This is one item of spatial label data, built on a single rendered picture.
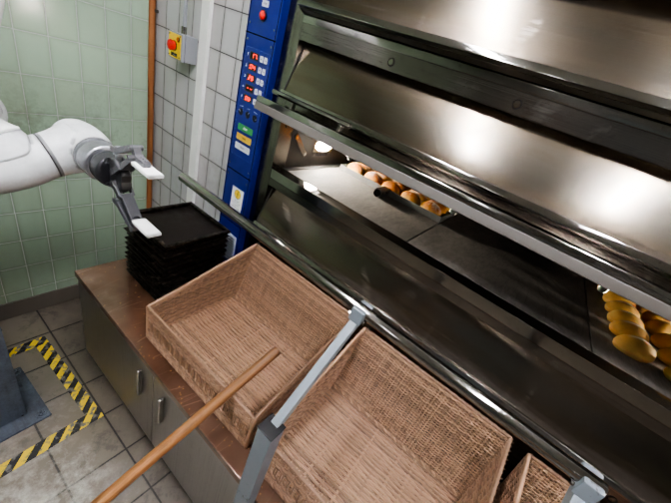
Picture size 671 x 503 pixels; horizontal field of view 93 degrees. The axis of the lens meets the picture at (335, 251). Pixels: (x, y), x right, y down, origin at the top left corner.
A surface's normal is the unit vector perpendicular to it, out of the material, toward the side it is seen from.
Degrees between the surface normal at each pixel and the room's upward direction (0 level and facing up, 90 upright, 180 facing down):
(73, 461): 0
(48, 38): 90
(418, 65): 90
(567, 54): 70
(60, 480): 0
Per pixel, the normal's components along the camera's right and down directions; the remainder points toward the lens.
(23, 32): 0.76, 0.52
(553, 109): -0.58, 0.25
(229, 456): 0.30, -0.82
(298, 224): -0.44, -0.04
